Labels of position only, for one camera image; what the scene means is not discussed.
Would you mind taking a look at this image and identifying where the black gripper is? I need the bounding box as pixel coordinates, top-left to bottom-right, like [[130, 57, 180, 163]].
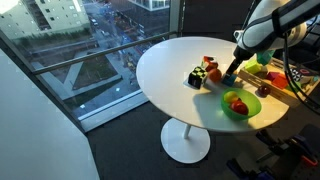
[[225, 46, 255, 79]]

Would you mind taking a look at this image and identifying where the blue building block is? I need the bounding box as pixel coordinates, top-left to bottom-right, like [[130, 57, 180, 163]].
[[222, 73, 238, 87]]

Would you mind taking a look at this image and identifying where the lime green building block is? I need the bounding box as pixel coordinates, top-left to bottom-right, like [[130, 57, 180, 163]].
[[244, 59, 263, 75]]

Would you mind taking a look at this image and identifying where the wooden block tray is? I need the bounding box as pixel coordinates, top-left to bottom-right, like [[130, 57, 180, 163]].
[[237, 54, 320, 108]]

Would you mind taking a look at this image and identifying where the purple building block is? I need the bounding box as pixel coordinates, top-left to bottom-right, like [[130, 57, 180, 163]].
[[265, 71, 280, 82]]

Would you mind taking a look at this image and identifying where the orange-red building block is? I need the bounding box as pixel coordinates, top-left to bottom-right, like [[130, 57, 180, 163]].
[[271, 73, 290, 90]]

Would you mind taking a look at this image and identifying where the black white patterned block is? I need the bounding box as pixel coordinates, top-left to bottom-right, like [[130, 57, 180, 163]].
[[288, 67, 304, 82]]

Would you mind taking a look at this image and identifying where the pink outlined block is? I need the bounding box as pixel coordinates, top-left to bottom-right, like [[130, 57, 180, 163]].
[[298, 67, 313, 76]]

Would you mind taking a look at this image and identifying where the orange-red round toy fruit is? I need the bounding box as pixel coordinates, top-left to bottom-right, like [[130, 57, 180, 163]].
[[208, 68, 223, 84]]

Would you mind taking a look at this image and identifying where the red green picture cube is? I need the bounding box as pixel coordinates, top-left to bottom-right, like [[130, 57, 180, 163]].
[[200, 55, 219, 72]]

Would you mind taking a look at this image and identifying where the yellow toy lemon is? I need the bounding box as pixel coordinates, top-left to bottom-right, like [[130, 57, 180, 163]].
[[223, 90, 240, 105]]

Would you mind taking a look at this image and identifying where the red toy apple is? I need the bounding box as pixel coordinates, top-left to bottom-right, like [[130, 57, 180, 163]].
[[230, 99, 250, 116]]

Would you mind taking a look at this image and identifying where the dark red toy plum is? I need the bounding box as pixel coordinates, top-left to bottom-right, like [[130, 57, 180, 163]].
[[257, 84, 272, 98]]

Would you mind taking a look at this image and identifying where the green plastic bowl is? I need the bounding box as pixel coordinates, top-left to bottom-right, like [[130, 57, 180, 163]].
[[220, 87, 263, 122]]

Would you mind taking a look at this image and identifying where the blue orange clamp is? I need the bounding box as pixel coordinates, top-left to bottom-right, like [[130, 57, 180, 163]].
[[256, 129, 319, 168]]

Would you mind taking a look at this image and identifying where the metal window handrail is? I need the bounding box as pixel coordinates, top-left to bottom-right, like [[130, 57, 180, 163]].
[[32, 30, 179, 76]]

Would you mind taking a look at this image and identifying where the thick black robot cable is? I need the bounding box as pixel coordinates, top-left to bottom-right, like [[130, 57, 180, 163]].
[[281, 31, 320, 116]]

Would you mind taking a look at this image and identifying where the white table pedestal base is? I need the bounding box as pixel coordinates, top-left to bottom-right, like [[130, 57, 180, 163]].
[[160, 117, 212, 165]]

